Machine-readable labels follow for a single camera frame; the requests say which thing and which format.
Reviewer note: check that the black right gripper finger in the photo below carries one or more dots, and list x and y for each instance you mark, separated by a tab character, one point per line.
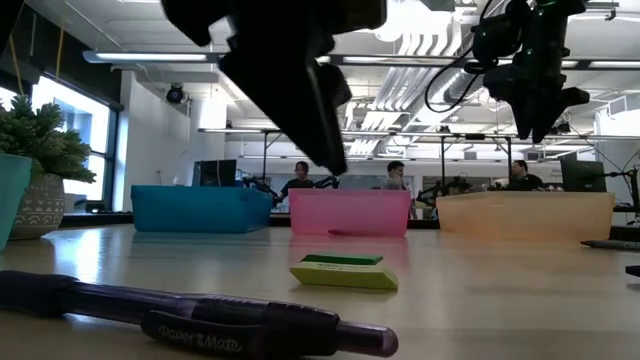
524	117
545	120

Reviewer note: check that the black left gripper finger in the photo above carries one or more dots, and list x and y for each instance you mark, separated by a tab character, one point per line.
290	100
337	85

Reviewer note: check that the dark crayon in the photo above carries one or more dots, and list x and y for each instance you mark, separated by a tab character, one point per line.
610	245

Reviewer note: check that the green eraser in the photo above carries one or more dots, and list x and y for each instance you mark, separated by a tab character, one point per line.
342	259

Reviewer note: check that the black pen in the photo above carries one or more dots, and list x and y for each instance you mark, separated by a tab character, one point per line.
634	271

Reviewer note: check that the yellow printed eraser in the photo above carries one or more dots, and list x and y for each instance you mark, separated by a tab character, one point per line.
345	277

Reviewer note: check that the purple pen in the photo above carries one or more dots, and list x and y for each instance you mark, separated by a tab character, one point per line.
225	325

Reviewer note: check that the person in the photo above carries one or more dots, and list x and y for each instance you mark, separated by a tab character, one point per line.
299	185
527	182
396	177

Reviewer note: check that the black monitor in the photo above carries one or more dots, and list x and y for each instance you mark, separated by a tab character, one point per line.
582	176
215	174

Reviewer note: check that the orange translucent plastic bin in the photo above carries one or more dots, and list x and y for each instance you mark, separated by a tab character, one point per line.
525	215

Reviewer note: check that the black stand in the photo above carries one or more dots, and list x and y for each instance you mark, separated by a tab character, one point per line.
635	195

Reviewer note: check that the pink translucent plastic bin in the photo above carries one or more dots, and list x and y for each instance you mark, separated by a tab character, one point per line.
350	210

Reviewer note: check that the LED light bar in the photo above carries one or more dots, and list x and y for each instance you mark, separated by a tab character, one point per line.
150	57

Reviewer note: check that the blue plastic bin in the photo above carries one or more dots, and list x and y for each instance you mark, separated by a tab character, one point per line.
200	210

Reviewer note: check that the large window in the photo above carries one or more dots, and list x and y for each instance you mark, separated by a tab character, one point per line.
85	130

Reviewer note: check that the small black box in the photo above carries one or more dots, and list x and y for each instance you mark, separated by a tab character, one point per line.
92	206

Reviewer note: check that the green potted plant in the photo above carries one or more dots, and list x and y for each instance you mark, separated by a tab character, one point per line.
45	145

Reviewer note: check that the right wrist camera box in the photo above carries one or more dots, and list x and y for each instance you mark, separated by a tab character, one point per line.
495	37

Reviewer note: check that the black background station frame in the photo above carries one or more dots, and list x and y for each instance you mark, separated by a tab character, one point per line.
443	165

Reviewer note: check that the black ceiling camera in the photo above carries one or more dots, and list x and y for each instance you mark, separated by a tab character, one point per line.
175	94

